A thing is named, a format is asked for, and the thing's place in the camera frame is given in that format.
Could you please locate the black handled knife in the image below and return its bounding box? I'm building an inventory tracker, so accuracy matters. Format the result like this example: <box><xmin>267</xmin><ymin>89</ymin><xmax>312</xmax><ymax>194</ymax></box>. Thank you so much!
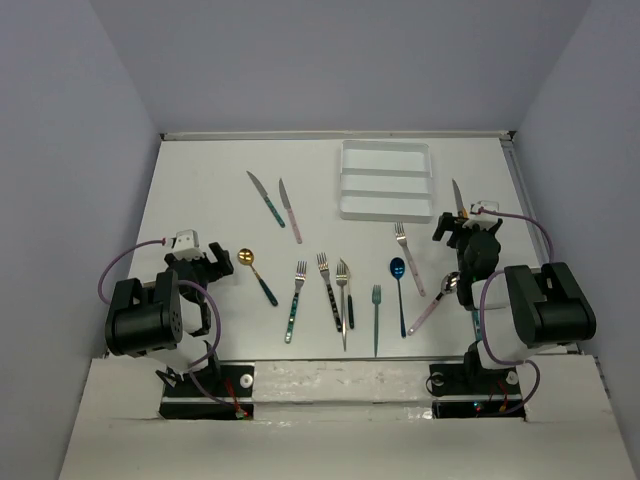
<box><xmin>452</xmin><ymin>179</ymin><xmax>467</xmax><ymax>218</ymax></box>

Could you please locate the spoon pink handle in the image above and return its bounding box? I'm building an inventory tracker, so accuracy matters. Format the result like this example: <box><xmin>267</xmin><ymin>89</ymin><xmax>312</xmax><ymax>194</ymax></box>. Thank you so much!
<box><xmin>407</xmin><ymin>271</ymin><xmax>460</xmax><ymax>336</ymax></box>

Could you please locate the teal handled knife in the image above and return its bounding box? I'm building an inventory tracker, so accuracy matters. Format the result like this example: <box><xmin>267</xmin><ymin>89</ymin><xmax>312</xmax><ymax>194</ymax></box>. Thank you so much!
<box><xmin>246</xmin><ymin>171</ymin><xmax>286</xmax><ymax>228</ymax></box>

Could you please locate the pink handled knife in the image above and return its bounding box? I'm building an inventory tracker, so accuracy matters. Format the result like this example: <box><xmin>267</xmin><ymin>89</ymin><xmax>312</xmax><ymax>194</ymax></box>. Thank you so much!
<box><xmin>279</xmin><ymin>178</ymin><xmax>303</xmax><ymax>244</ymax></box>

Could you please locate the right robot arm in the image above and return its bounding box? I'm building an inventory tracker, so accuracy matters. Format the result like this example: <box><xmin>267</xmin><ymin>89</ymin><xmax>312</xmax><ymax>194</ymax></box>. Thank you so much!
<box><xmin>433</xmin><ymin>207</ymin><xmax>596</xmax><ymax>392</ymax></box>

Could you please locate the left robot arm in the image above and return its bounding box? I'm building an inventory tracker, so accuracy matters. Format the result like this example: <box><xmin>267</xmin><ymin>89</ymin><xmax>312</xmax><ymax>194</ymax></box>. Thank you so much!
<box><xmin>105</xmin><ymin>242</ymin><xmax>234</xmax><ymax>395</ymax></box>

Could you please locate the blue spoon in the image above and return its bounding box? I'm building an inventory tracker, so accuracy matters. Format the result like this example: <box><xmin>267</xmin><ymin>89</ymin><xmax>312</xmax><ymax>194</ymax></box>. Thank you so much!
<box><xmin>389</xmin><ymin>257</ymin><xmax>407</xmax><ymax>338</ymax></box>

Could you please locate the teal metal fork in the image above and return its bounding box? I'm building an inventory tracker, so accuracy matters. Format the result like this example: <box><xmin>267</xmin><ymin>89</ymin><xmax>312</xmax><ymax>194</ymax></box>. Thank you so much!
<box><xmin>372</xmin><ymin>284</ymin><xmax>381</xmax><ymax>357</ymax></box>

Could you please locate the white cutlery tray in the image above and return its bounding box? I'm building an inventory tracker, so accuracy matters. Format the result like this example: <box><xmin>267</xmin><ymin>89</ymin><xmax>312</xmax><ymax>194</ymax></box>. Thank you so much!
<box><xmin>339</xmin><ymin>140</ymin><xmax>435</xmax><ymax>224</ymax></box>

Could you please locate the silver fork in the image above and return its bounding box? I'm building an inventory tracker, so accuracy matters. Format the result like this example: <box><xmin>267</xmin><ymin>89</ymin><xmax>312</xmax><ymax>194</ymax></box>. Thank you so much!
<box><xmin>336</xmin><ymin>261</ymin><xmax>347</xmax><ymax>351</ymax></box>

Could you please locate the white front board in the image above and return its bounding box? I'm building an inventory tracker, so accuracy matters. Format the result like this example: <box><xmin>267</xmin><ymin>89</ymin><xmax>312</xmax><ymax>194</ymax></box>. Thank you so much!
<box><xmin>61</xmin><ymin>360</ymin><xmax>635</xmax><ymax>479</ymax></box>

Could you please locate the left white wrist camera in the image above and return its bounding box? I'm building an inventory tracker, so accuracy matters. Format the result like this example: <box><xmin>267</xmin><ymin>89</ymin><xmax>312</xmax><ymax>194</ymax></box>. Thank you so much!
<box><xmin>171</xmin><ymin>229</ymin><xmax>203</xmax><ymax>261</ymax></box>

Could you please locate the gold spoon teal handle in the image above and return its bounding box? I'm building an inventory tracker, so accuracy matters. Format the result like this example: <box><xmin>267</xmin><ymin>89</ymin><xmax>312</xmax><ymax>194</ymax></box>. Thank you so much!
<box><xmin>237</xmin><ymin>248</ymin><xmax>279</xmax><ymax>306</ymax></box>

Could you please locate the fork pink handle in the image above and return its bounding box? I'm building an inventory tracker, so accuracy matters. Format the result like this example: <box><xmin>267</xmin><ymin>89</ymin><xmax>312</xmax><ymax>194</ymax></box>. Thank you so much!
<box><xmin>394</xmin><ymin>222</ymin><xmax>426</xmax><ymax>297</ymax></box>

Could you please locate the metal right rail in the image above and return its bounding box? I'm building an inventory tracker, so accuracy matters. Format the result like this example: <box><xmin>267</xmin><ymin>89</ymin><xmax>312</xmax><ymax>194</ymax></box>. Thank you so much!
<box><xmin>501</xmin><ymin>141</ymin><xmax>584</xmax><ymax>354</ymax></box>

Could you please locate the metal rail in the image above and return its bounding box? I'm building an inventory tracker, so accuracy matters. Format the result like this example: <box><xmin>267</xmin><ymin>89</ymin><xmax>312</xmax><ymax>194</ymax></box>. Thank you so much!
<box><xmin>501</xmin><ymin>141</ymin><xmax>584</xmax><ymax>354</ymax></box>
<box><xmin>160</xmin><ymin>130</ymin><xmax>512</xmax><ymax>141</ymax></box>

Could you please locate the fork teal patterned handle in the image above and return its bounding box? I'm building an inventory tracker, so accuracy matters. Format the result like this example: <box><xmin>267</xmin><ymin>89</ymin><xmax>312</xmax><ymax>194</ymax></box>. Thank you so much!
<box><xmin>284</xmin><ymin>261</ymin><xmax>307</xmax><ymax>344</ymax></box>

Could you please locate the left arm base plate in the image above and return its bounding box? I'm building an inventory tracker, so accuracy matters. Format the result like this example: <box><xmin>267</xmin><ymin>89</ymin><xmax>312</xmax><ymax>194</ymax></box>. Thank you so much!
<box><xmin>156</xmin><ymin>362</ymin><xmax>255</xmax><ymax>421</ymax></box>

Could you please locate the fork black patterned handle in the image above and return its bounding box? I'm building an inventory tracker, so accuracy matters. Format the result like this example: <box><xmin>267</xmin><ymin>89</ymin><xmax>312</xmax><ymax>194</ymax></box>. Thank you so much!
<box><xmin>316</xmin><ymin>252</ymin><xmax>343</xmax><ymax>332</ymax></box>

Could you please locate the gold knife dark green handle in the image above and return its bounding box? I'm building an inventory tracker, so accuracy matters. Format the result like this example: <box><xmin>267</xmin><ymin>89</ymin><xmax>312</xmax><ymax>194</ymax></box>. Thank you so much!
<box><xmin>340</xmin><ymin>258</ymin><xmax>355</xmax><ymax>330</ymax></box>

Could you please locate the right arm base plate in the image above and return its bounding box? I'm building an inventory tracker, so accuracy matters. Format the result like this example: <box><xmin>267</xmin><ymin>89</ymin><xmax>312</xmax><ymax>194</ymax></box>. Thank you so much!
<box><xmin>425</xmin><ymin>363</ymin><xmax>525</xmax><ymax>419</ymax></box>

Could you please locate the metal rear rail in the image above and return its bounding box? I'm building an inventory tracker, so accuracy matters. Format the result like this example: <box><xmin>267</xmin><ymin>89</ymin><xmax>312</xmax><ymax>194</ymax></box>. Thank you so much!
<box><xmin>160</xmin><ymin>130</ymin><xmax>512</xmax><ymax>141</ymax></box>

